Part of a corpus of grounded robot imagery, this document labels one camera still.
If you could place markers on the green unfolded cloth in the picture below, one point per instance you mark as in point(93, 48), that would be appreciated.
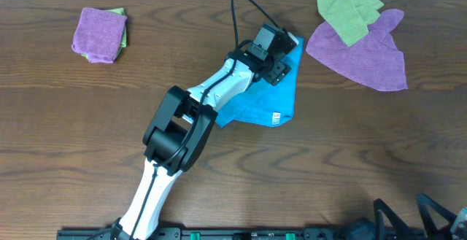
point(350, 18)

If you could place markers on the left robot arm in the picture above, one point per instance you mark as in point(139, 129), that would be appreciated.
point(179, 130)

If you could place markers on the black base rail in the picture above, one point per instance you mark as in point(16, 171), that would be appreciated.
point(305, 234)

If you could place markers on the purple folded cloth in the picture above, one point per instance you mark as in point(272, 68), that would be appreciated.
point(99, 34)

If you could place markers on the purple unfolded cloth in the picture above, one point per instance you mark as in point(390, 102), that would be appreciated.
point(373, 61)

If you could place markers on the green folded cloth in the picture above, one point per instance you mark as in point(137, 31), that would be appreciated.
point(123, 42)

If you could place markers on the blue microfiber cloth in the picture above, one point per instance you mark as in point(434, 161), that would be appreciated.
point(265, 104)

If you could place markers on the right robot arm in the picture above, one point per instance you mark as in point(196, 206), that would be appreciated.
point(439, 223)

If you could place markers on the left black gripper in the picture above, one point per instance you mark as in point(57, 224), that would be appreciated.
point(279, 73)

